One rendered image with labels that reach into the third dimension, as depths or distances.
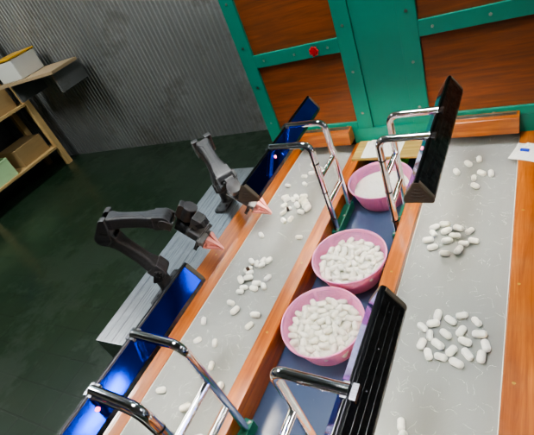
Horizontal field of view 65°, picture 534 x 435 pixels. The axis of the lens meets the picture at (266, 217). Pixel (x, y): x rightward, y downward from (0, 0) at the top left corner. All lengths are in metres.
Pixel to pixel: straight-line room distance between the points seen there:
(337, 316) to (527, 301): 0.52
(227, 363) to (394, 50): 1.34
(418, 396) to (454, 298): 0.32
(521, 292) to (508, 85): 0.86
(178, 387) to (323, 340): 0.48
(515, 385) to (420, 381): 0.21
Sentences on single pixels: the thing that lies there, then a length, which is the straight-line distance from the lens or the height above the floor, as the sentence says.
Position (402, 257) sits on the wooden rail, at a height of 0.77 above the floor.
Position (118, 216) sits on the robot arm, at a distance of 1.67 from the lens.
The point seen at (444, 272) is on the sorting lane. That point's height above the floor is 0.74.
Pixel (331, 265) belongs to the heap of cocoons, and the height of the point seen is 0.74.
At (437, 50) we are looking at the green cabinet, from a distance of 1.85.
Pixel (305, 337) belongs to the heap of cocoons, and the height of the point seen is 0.74.
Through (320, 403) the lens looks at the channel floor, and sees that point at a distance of 1.31.
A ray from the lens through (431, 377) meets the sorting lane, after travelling 1.22.
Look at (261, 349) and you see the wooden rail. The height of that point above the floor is 0.77.
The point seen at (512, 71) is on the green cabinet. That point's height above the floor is 1.02.
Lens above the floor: 1.80
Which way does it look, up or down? 35 degrees down
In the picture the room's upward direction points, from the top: 24 degrees counter-clockwise
